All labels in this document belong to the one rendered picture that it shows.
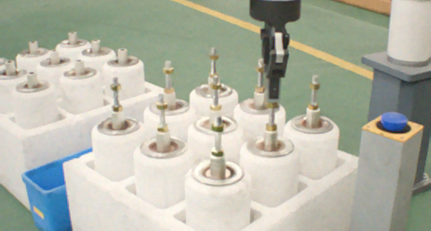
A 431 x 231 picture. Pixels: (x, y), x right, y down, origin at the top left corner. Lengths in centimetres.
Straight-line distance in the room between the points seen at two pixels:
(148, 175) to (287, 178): 21
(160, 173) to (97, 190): 14
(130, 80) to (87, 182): 39
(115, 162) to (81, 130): 27
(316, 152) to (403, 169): 18
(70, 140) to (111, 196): 32
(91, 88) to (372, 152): 65
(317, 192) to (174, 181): 23
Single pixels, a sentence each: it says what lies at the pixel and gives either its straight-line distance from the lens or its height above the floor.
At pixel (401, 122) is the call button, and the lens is 81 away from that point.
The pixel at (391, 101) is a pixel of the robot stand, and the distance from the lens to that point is 118.
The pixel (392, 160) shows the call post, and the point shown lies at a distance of 80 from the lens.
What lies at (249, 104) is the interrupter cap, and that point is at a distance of 103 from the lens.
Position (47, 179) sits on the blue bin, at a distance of 116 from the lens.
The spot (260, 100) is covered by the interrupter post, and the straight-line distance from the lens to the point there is 101.
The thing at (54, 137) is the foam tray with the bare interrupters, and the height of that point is 16.
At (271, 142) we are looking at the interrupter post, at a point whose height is 26.
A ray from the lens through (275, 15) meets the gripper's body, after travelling 77.
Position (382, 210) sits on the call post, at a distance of 85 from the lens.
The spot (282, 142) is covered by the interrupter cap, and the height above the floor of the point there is 25.
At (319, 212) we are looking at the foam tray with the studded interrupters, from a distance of 92.
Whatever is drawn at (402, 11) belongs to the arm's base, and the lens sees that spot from 115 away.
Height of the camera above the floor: 64
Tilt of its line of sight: 22 degrees down
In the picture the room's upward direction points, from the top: straight up
